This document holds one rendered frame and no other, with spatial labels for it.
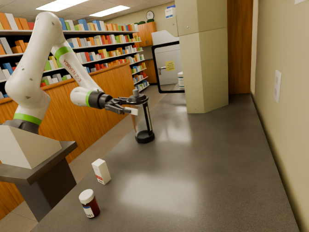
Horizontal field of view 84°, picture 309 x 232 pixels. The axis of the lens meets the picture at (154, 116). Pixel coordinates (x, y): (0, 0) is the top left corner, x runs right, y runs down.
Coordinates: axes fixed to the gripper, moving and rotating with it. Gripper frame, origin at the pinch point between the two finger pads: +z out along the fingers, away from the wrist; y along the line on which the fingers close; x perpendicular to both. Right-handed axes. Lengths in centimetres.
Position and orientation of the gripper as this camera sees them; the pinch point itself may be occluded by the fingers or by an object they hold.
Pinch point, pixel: (138, 107)
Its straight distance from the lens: 86.0
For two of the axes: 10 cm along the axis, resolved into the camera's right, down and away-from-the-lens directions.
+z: 9.4, 1.9, -2.9
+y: 3.4, -4.1, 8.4
